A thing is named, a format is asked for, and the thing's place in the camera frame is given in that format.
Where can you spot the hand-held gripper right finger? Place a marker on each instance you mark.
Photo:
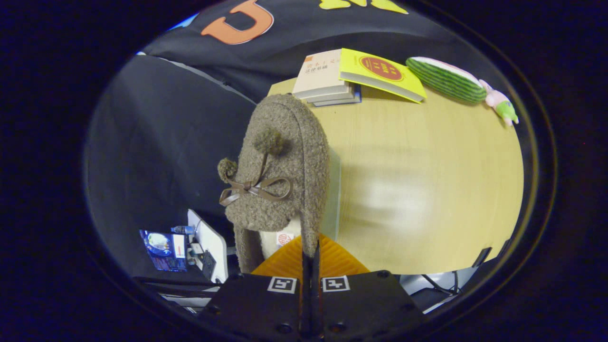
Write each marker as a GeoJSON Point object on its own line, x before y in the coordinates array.
{"type": "Point", "coordinates": [365, 304]}

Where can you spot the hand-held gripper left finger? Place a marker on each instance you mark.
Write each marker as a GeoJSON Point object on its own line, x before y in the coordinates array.
{"type": "Point", "coordinates": [256, 304]}

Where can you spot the white fabric storage box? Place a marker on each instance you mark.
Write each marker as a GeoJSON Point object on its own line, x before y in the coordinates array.
{"type": "Point", "coordinates": [333, 199]}

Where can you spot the brown fuzzy shoe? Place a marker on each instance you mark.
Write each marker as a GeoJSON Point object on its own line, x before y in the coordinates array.
{"type": "Point", "coordinates": [285, 142]}

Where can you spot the white flat board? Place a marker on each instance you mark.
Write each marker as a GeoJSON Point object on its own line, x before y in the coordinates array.
{"type": "Point", "coordinates": [209, 247]}

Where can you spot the clear water bottle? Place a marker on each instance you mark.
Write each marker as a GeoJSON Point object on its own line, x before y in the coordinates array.
{"type": "Point", "coordinates": [183, 229]}

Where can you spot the blue printed poster board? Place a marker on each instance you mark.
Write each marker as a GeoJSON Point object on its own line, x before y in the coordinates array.
{"type": "Point", "coordinates": [161, 249]}

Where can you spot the blue cover book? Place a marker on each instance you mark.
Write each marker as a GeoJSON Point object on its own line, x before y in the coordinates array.
{"type": "Point", "coordinates": [339, 101]}

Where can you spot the white-edged thin book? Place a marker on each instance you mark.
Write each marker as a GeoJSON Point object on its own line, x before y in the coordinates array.
{"type": "Point", "coordinates": [332, 97]}

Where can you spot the yellow book with red label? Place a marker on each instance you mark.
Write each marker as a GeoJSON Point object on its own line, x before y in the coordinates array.
{"type": "Point", "coordinates": [380, 71]}

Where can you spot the watermelon slice plush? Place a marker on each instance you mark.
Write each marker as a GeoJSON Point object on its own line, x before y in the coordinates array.
{"type": "Point", "coordinates": [446, 80]}

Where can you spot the beige cover book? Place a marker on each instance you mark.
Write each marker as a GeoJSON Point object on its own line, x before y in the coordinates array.
{"type": "Point", "coordinates": [318, 71]}

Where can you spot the pink and green plush toy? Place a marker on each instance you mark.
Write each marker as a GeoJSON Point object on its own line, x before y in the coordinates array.
{"type": "Point", "coordinates": [501, 104]}

